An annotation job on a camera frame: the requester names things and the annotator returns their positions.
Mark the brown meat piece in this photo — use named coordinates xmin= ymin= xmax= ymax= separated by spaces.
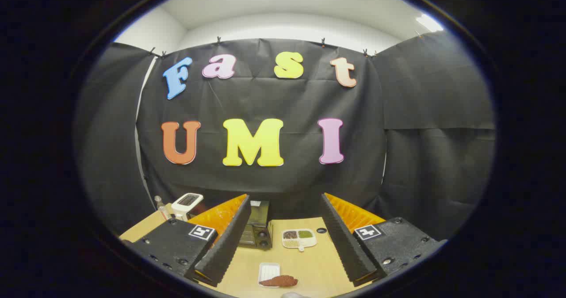
xmin=259 ymin=275 xmax=298 ymax=287

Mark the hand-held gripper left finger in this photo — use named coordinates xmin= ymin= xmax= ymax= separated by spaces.
xmin=128 ymin=194 xmax=252 ymax=287

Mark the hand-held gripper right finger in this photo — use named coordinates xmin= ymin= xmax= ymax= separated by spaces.
xmin=319 ymin=193 xmax=447 ymax=287

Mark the clear bottle with orange label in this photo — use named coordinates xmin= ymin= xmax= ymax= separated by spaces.
xmin=154 ymin=195 xmax=171 ymax=221

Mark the white divided dish with beans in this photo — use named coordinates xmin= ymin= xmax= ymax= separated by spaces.
xmin=282 ymin=229 xmax=317 ymax=252

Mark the black toaster oven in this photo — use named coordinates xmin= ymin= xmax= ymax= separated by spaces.
xmin=238 ymin=200 xmax=274 ymax=250

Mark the small ceiling light panel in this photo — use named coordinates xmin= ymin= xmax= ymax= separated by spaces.
xmin=416 ymin=14 xmax=444 ymax=32

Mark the white bread toaster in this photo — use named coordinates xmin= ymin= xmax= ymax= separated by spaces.
xmin=171 ymin=193 xmax=204 ymax=221

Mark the white rectangular tray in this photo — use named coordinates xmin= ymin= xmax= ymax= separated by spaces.
xmin=258 ymin=263 xmax=281 ymax=288

